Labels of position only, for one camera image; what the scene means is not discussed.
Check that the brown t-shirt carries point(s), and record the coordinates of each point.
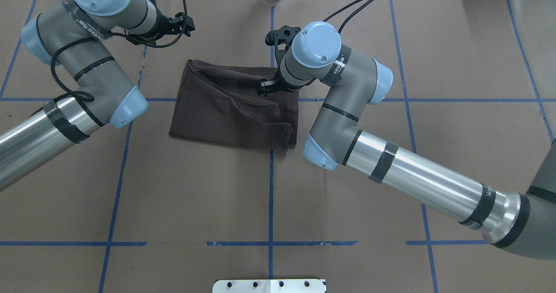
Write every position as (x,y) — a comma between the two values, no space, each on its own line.
(220,104)

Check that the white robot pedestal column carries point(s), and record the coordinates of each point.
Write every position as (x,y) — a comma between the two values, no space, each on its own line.
(270,286)

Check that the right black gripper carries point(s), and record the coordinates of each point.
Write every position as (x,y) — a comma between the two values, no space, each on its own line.
(266,86)

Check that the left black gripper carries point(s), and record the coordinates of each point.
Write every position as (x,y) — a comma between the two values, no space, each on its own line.
(163,24)

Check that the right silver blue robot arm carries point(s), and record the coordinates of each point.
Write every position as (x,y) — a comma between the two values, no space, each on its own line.
(520,223)

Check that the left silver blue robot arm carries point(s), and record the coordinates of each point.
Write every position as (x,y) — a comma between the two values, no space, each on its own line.
(96,90)

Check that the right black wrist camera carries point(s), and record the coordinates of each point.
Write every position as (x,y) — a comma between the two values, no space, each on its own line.
(283,36)

